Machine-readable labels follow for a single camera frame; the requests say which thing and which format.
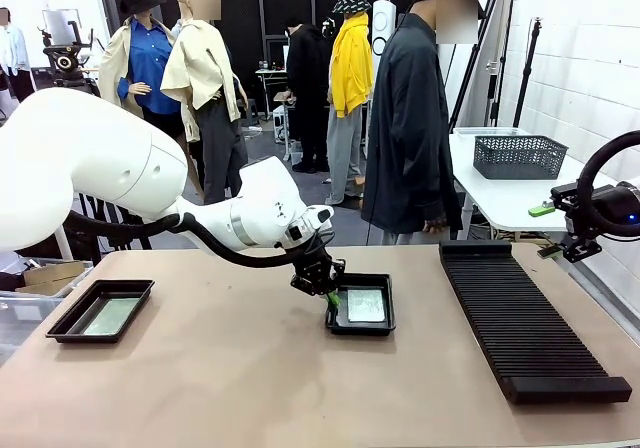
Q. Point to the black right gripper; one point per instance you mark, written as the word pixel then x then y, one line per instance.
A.
pixel 617 208

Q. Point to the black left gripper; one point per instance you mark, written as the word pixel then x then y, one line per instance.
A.
pixel 315 273

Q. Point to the green circuit board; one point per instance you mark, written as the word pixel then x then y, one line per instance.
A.
pixel 112 317
pixel 366 305

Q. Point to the black ESD tray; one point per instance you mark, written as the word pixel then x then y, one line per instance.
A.
pixel 75 318
pixel 367 329

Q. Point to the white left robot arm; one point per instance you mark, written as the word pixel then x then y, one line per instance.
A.
pixel 90 158

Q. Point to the person's left hand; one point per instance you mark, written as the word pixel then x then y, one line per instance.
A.
pixel 436 225

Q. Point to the white side table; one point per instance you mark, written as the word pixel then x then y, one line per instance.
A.
pixel 500 198

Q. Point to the grey plastic basket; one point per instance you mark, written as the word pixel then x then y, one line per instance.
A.
pixel 520 155

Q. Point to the black slotted board rack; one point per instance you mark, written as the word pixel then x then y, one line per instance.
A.
pixel 535 348

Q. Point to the black light stand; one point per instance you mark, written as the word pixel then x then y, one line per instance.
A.
pixel 527 68

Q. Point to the person in black jacket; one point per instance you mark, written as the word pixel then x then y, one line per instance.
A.
pixel 405 143

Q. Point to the black tripod stand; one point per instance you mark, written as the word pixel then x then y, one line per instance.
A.
pixel 480 58

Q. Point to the person in black hoodie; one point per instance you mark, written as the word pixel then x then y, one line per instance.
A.
pixel 307 78

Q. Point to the mannequin with yellow hoodie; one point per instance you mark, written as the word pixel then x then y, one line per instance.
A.
pixel 350 68

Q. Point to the mannequin with cream jacket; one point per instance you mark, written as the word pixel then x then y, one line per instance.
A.
pixel 200 68

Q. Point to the brown cardboard box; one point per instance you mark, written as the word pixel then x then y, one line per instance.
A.
pixel 50 278

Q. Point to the mannequin with blue shirt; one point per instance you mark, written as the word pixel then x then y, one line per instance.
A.
pixel 147 68

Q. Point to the clear plastic bin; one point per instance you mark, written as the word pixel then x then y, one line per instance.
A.
pixel 25 318

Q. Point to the grey monitor screen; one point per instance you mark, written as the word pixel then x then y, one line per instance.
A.
pixel 60 25

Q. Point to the person in light blue shirt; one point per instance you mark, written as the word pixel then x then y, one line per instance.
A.
pixel 15 53

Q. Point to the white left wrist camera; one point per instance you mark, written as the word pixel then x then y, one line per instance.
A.
pixel 320 218

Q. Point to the black camera tripod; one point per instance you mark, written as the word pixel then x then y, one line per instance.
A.
pixel 120 243

